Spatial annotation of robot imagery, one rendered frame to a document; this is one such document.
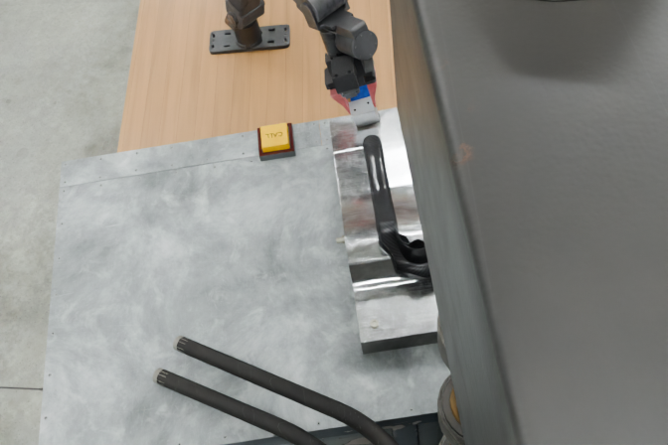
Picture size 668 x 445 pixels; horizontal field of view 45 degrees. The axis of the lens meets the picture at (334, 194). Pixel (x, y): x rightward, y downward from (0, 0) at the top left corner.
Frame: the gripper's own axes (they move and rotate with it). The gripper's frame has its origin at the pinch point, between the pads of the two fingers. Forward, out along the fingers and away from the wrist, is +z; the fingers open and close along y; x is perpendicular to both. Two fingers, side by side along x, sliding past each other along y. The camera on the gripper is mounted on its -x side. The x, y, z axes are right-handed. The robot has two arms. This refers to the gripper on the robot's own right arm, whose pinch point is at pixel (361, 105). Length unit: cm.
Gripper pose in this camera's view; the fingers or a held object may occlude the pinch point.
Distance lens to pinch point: 166.9
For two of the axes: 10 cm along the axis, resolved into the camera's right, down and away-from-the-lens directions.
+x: -0.2, -6.3, 7.8
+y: 9.5, -2.6, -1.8
